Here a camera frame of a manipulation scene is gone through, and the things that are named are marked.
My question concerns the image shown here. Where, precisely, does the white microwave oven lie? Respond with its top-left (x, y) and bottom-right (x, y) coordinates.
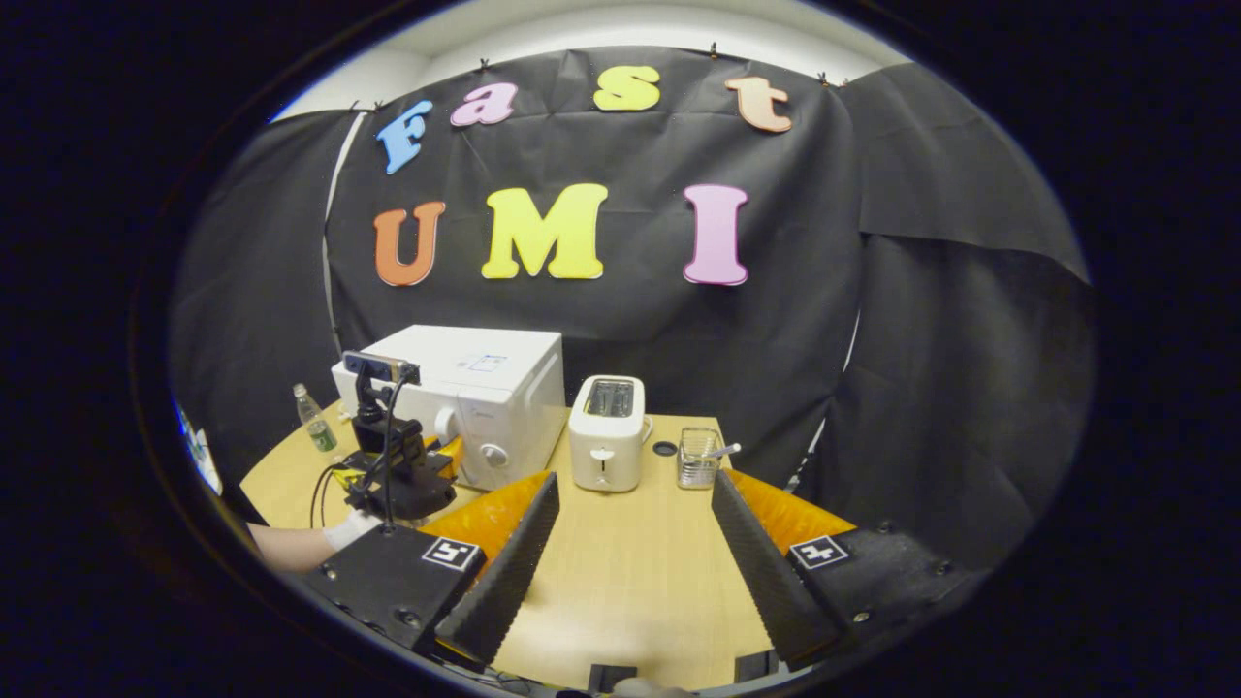
top-left (331, 325), bottom-right (568, 492)

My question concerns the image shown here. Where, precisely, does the clear plastic water bottle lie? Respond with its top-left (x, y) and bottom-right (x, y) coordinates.
top-left (293, 383), bottom-right (339, 454)

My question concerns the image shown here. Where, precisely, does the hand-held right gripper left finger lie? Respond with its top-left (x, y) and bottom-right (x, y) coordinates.
top-left (301, 472), bottom-right (561, 670)

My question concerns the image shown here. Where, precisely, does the white toaster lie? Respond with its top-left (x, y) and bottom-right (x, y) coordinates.
top-left (568, 375), bottom-right (652, 493)

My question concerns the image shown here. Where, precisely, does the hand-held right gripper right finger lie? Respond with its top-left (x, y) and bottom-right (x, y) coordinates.
top-left (711, 470), bottom-right (990, 673)

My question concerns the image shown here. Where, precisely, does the clear wire utensil holder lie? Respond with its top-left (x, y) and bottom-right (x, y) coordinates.
top-left (676, 428), bottom-right (723, 491)

